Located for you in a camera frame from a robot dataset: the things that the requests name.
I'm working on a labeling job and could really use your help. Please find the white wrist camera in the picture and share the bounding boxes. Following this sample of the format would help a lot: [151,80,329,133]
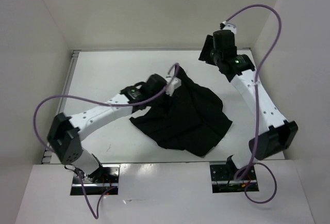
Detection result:
[220,21,237,34]
[165,77,181,96]

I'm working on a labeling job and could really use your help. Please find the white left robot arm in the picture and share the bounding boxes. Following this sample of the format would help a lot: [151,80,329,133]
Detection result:
[47,74,181,183]

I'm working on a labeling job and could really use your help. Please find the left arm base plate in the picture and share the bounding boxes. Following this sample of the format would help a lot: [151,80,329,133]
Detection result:
[65,164,120,196]

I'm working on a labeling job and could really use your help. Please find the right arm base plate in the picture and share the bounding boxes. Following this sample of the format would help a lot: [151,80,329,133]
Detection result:
[209,163,259,194]

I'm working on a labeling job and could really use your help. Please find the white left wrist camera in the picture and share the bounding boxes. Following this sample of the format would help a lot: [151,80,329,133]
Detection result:
[165,77,181,96]

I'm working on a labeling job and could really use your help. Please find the black skirt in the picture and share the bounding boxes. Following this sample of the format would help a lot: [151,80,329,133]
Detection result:
[130,68,233,157]

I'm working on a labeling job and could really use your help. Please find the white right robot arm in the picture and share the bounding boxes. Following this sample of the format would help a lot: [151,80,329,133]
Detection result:
[199,29,298,180]

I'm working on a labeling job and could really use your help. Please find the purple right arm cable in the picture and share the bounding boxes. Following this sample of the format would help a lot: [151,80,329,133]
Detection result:
[225,5,282,204]

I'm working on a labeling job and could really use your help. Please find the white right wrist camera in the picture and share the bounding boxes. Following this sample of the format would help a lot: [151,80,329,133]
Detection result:
[220,21,237,34]

